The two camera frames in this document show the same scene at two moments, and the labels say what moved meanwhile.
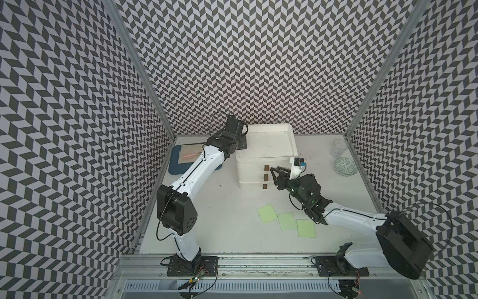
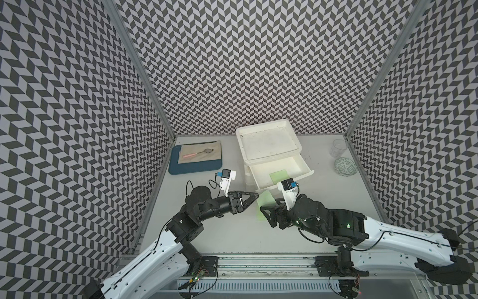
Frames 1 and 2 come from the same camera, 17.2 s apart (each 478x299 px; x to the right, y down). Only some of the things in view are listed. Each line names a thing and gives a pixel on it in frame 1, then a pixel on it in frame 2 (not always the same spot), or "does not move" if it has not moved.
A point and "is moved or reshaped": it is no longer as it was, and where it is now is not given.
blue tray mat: x=175 y=168 does not move
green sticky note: x=287 y=221 is moved or reshaped
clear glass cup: x=338 y=148 does not move
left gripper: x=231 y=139 → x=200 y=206
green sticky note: x=305 y=228 is moved or reshaped
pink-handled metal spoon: x=193 y=154 does not move
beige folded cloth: x=189 y=153 does not move
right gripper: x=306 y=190 → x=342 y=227
